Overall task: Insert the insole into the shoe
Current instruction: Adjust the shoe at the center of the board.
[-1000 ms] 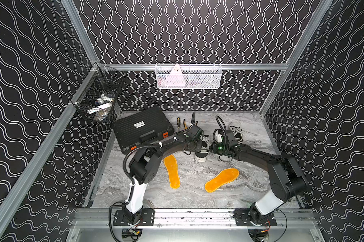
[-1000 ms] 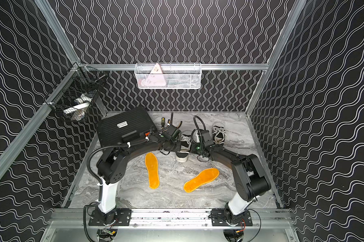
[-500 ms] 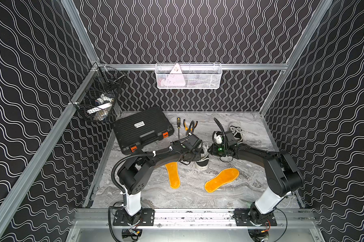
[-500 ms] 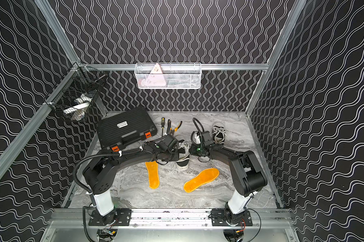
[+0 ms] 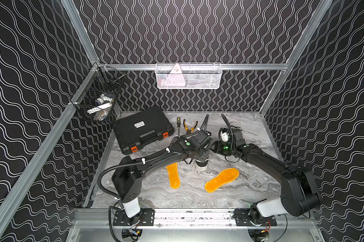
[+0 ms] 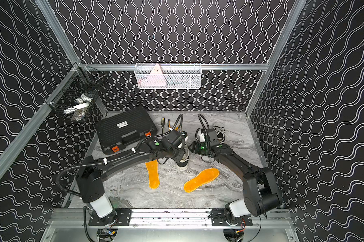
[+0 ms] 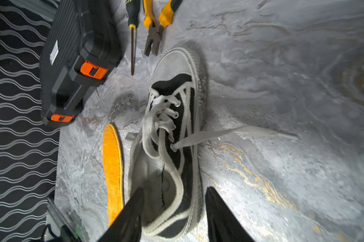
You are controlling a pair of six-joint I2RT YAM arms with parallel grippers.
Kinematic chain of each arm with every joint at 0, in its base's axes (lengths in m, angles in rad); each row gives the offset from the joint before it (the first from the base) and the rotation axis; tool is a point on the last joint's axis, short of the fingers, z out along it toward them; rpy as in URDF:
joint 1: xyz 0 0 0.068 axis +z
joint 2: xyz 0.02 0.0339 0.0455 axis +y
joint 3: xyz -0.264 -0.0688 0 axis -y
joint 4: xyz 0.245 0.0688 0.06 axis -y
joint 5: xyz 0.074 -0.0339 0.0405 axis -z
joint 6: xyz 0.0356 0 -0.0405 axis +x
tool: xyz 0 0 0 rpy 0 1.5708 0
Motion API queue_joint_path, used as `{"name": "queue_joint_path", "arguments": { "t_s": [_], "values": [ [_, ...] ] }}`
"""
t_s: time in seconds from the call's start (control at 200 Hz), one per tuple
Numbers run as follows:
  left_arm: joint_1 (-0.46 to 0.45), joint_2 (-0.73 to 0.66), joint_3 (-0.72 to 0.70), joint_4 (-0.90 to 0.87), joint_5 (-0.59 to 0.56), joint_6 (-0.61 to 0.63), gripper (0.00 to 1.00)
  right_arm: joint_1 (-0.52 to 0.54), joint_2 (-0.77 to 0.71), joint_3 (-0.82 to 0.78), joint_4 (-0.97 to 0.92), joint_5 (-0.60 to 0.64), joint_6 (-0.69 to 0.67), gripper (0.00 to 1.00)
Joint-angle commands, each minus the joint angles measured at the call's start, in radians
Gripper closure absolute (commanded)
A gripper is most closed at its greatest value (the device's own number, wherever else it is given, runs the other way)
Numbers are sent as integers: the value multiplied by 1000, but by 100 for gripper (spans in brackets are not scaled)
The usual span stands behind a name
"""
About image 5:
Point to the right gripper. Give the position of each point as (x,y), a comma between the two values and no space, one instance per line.
(217,147)

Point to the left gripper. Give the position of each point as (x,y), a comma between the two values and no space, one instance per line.
(200,153)

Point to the black canvas sneaker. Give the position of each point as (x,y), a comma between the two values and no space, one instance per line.
(201,166)

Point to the orange insole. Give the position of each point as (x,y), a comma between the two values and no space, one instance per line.
(226,176)
(173,176)

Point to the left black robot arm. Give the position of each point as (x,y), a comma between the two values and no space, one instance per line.
(129,174)

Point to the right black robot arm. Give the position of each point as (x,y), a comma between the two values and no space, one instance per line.
(299,191)

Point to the yellow black screwdriver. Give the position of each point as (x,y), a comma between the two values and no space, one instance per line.
(178,125)

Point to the black plastic tool case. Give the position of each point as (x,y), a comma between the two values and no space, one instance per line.
(141,129)

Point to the pink triangle card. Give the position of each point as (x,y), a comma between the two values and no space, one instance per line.
(176,69)

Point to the white items in black basket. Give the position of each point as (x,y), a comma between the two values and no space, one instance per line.
(103,105)

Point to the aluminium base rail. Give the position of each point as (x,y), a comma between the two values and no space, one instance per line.
(191,217)

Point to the white wire wall basket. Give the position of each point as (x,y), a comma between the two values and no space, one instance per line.
(194,76)

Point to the black wire wall basket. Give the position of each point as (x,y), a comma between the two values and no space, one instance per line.
(106,80)

